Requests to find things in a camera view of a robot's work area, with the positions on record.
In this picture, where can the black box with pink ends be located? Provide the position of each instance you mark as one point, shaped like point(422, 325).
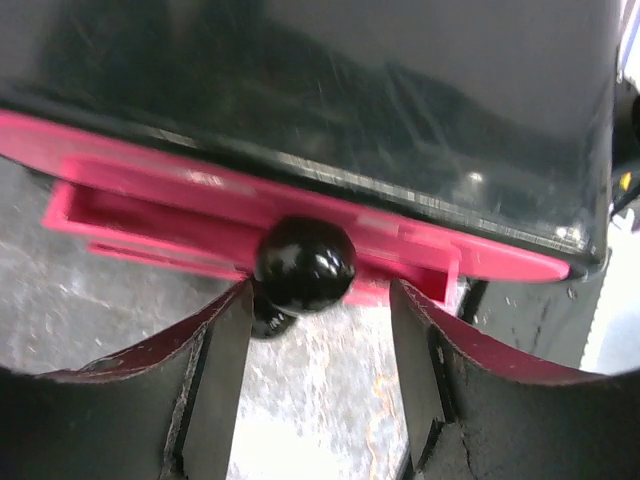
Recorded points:
point(489, 118)

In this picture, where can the pink drawer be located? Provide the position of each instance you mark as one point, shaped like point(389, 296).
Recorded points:
point(148, 206)

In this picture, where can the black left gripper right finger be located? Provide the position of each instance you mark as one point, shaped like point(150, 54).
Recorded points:
point(476, 408)

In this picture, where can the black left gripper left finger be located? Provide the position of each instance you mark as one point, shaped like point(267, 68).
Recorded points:
point(164, 408)

